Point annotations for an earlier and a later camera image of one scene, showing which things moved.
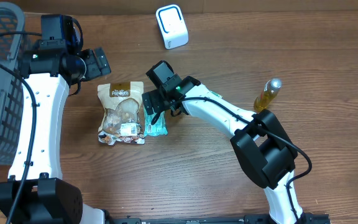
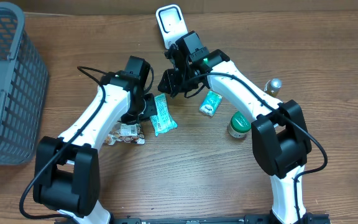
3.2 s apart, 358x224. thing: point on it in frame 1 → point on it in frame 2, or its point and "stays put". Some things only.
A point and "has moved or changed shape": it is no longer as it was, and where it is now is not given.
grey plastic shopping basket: x=1 y=91 stays put
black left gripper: x=95 y=70 → x=151 y=109
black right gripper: x=155 y=101 → x=171 y=77
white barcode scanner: x=173 y=26 stays put
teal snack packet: x=158 y=129 has moved or changed shape
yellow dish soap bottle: x=270 y=89 stays put
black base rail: x=304 y=218 stays put
